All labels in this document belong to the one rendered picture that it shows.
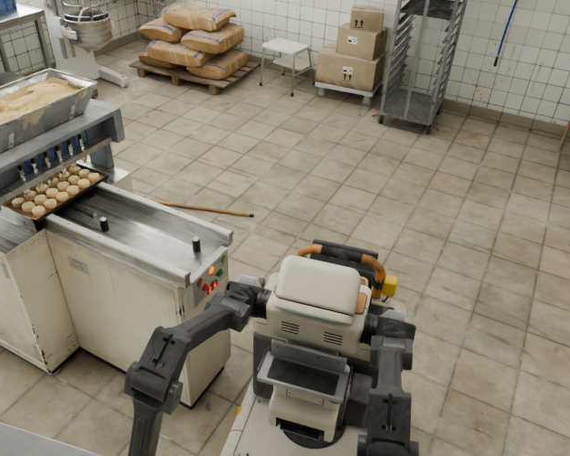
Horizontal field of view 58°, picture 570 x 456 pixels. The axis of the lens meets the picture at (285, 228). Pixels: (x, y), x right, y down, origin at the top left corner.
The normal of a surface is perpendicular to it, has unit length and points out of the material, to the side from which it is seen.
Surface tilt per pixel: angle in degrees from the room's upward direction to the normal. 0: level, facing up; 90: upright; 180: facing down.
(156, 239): 0
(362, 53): 93
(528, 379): 0
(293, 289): 42
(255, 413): 0
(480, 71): 90
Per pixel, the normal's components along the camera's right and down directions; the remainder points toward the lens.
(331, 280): -0.16, -0.20
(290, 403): 0.00, -0.70
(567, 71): -0.46, 0.52
